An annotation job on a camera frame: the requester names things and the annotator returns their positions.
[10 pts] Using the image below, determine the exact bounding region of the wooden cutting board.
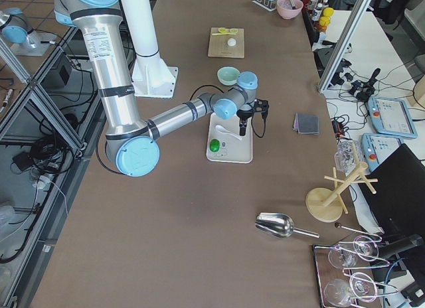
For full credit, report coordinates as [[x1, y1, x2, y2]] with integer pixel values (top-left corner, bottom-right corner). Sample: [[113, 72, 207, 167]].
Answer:
[[208, 27, 244, 58]]

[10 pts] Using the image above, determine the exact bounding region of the wine glass upper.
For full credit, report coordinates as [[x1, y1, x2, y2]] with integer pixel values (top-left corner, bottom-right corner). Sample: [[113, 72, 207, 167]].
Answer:
[[328, 235, 379, 269]]

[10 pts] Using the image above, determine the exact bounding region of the wine glass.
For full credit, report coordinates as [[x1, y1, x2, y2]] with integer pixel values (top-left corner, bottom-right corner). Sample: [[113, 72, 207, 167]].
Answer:
[[324, 272, 377, 307], [328, 235, 379, 269]]

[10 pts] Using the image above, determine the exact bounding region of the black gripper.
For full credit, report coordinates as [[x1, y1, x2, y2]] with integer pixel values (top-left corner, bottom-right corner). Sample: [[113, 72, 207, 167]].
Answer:
[[236, 104, 254, 136]]

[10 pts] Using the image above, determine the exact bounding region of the clear glass jar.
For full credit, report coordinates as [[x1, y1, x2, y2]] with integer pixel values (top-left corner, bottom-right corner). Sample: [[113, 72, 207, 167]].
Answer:
[[334, 140, 365, 173]]

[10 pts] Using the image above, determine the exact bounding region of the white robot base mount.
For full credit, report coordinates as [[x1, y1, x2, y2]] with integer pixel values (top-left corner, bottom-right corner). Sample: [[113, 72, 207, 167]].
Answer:
[[121, 0, 178, 98]]

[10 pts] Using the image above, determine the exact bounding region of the wine glass lower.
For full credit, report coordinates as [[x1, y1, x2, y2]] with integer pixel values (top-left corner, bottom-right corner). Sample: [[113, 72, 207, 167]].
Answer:
[[324, 272, 377, 307]]

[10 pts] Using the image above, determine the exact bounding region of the cream rabbit tray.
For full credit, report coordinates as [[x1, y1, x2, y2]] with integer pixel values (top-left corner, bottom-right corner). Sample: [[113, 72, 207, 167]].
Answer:
[[206, 113, 253, 163]]

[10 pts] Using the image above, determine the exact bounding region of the aluminium frame post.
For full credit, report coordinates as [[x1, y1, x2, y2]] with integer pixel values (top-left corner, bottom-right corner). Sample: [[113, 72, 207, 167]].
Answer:
[[317, 0, 371, 94]]

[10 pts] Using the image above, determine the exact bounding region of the grey folded cloth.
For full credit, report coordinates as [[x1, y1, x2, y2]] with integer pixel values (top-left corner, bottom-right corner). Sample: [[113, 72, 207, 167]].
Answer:
[[293, 113, 319, 135]]

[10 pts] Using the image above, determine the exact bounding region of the mint green bowl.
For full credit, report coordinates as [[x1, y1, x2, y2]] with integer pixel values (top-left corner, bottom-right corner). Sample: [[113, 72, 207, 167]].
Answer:
[[216, 66, 240, 86]]

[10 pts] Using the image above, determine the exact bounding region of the white ceramic spoon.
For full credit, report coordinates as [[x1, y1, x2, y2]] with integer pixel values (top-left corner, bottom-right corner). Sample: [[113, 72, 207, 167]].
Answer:
[[215, 125, 242, 141]]

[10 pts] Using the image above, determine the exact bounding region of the black wire glass rack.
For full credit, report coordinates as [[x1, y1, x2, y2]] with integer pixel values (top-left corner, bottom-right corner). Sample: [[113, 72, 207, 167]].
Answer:
[[312, 235, 398, 307]]

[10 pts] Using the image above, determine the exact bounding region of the blue teach pendant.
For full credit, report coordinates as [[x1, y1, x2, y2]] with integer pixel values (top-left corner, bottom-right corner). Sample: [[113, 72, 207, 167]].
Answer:
[[361, 133, 404, 171], [367, 96, 418, 139]]

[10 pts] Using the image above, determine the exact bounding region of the pink bowl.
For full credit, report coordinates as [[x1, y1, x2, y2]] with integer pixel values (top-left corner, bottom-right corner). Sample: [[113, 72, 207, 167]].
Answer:
[[276, 0, 304, 19]]

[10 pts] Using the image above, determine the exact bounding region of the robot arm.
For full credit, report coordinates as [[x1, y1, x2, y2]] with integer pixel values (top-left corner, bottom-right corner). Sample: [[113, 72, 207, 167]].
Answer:
[[1, 7, 48, 56], [54, 0, 258, 177]]

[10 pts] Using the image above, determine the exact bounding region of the metal scoop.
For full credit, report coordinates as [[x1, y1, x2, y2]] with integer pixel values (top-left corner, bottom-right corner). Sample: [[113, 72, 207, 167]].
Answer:
[[255, 212, 320, 238]]

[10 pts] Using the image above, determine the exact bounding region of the white steamed bun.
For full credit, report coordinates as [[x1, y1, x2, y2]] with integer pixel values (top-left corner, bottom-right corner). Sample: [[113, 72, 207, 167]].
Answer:
[[226, 38, 237, 46]]

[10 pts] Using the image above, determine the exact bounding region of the blue teach pendant far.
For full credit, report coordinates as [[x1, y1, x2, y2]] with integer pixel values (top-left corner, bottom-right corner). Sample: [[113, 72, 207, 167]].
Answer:
[[367, 96, 418, 139]]

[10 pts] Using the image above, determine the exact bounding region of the blue teach pendant near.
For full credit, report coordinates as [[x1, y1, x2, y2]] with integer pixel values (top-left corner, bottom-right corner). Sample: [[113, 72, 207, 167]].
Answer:
[[361, 133, 404, 171]]

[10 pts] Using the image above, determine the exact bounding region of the wooden mug tree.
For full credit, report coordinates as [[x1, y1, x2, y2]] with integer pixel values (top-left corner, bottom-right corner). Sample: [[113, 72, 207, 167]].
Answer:
[[305, 141, 378, 222]]

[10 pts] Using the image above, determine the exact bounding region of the green lime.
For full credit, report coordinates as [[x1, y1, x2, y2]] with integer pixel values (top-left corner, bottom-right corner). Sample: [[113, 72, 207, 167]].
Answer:
[[209, 139, 220, 153]]

